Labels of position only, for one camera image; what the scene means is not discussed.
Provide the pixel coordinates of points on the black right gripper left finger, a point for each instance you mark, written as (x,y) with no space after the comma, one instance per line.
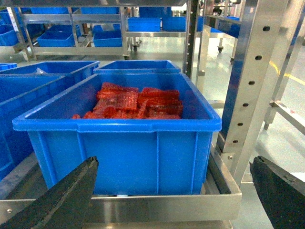
(64,206)

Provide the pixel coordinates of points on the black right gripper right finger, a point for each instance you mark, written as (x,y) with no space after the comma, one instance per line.
(281,194)

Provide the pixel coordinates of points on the blue bin with red parts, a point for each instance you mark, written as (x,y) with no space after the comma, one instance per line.
(136,156)

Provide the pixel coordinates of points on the blue bin at left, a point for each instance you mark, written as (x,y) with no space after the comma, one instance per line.
(19,94)

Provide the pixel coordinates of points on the blue bin back left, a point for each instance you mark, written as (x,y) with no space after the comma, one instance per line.
(75,71)

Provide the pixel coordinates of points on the blue bin behind front bin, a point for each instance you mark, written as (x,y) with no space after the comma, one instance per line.
(138,66)

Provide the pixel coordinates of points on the steel shelf rack with bins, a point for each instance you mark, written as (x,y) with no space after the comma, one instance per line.
(268,31)

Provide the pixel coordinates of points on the red mesh parts pile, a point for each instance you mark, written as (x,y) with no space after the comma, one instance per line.
(118,102)

